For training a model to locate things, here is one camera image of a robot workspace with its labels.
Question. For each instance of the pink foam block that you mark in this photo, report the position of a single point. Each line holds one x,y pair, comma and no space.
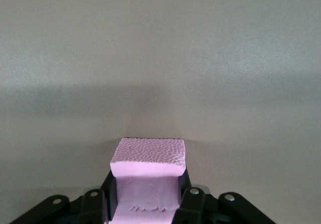
148,168

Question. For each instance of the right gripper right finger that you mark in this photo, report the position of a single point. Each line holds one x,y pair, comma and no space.
198,204

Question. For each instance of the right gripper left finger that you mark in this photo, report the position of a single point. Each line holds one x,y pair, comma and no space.
90,204

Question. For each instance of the brown table mat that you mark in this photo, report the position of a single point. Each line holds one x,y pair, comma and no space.
160,58

